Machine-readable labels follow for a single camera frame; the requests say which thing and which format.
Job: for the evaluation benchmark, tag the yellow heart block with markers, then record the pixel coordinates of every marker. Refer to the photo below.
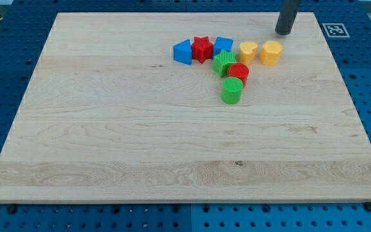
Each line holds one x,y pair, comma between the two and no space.
247,52

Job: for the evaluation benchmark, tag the yellow hexagon block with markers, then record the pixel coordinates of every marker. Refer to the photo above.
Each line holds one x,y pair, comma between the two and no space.
271,53

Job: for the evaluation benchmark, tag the light wooden board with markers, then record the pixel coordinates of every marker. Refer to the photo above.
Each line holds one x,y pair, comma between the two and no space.
108,117

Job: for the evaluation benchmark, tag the green cylinder block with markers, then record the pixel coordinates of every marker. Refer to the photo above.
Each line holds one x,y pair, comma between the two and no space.
231,90

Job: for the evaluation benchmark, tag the green star block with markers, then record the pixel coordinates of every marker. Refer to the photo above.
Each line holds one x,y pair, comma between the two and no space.
222,61

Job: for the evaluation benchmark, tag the blue triangle block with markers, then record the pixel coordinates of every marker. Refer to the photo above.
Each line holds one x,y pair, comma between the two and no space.
183,52

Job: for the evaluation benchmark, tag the red star block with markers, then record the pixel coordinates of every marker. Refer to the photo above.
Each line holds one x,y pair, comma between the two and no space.
202,49

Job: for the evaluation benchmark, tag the red cylinder block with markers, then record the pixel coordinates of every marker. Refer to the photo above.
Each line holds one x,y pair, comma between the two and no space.
240,71

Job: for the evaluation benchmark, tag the blue cube block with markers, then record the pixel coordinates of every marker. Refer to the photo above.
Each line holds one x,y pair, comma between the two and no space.
222,43

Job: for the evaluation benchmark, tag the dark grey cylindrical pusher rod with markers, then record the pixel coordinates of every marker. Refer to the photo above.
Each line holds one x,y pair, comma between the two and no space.
287,16

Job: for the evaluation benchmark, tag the white fiducial marker tag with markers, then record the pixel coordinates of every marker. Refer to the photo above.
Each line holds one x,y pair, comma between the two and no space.
335,30

